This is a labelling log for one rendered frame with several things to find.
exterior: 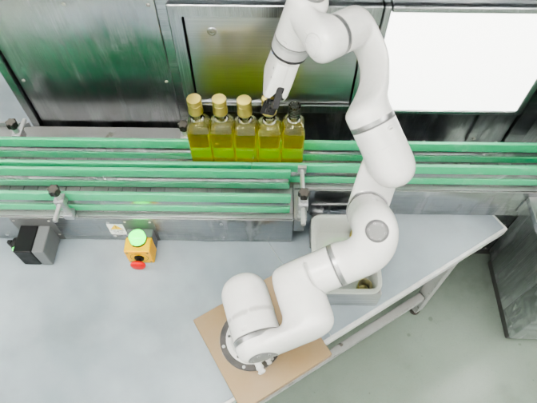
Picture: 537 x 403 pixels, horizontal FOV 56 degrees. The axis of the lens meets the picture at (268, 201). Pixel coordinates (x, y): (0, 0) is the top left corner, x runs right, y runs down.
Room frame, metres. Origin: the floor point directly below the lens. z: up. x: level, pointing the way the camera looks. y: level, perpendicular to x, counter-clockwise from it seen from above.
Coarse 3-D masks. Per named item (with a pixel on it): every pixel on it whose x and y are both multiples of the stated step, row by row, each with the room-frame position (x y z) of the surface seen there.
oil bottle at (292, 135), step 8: (288, 128) 0.77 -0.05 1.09; (296, 128) 0.77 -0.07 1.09; (304, 128) 0.78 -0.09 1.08; (288, 136) 0.77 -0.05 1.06; (296, 136) 0.76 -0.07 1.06; (304, 136) 0.77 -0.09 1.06; (288, 144) 0.77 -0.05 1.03; (296, 144) 0.76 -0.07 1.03; (280, 152) 0.80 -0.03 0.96; (288, 152) 0.77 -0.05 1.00; (296, 152) 0.76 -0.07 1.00; (280, 160) 0.78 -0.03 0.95; (288, 160) 0.77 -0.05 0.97; (296, 160) 0.76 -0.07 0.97
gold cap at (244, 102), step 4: (240, 96) 0.80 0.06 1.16; (244, 96) 0.80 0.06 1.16; (248, 96) 0.80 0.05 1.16; (240, 100) 0.79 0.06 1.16; (244, 100) 0.79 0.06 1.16; (248, 100) 0.79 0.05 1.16; (240, 104) 0.78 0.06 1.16; (244, 104) 0.78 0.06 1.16; (248, 104) 0.78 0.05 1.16; (240, 108) 0.78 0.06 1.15; (244, 108) 0.77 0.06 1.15; (248, 108) 0.78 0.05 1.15; (240, 112) 0.78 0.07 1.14; (244, 112) 0.77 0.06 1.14; (248, 112) 0.78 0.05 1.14; (252, 112) 0.79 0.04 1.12; (240, 116) 0.78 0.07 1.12; (244, 116) 0.77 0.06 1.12; (248, 116) 0.78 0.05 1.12
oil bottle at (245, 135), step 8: (256, 120) 0.80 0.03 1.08; (240, 128) 0.77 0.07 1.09; (248, 128) 0.77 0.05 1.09; (256, 128) 0.78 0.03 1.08; (240, 136) 0.76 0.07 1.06; (248, 136) 0.76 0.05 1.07; (256, 136) 0.77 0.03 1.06; (240, 144) 0.76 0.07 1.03; (248, 144) 0.76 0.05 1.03; (256, 144) 0.77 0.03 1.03; (240, 152) 0.76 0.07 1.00; (248, 152) 0.76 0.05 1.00; (256, 152) 0.76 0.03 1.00; (240, 160) 0.76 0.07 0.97; (248, 160) 0.76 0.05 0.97; (256, 160) 0.76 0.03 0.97
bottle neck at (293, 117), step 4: (288, 104) 0.80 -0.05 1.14; (292, 104) 0.80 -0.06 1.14; (296, 104) 0.80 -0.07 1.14; (288, 108) 0.79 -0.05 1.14; (292, 108) 0.78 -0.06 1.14; (296, 108) 0.78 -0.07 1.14; (300, 108) 0.79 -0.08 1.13; (288, 112) 0.79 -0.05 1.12; (292, 112) 0.78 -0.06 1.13; (296, 112) 0.78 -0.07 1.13; (288, 116) 0.79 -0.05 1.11; (292, 116) 0.78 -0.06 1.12; (296, 116) 0.78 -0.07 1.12; (288, 120) 0.79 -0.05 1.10; (292, 120) 0.78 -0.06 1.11; (296, 120) 0.78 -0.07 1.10
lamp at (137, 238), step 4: (132, 232) 0.62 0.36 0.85; (136, 232) 0.61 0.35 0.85; (140, 232) 0.62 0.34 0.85; (132, 236) 0.60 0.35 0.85; (136, 236) 0.60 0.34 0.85; (140, 236) 0.60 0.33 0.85; (144, 236) 0.61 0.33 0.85; (132, 240) 0.59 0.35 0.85; (136, 240) 0.59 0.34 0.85; (140, 240) 0.59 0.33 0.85; (144, 240) 0.60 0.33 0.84; (132, 244) 0.59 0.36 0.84; (136, 244) 0.59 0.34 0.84; (140, 244) 0.59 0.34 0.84; (144, 244) 0.59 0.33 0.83
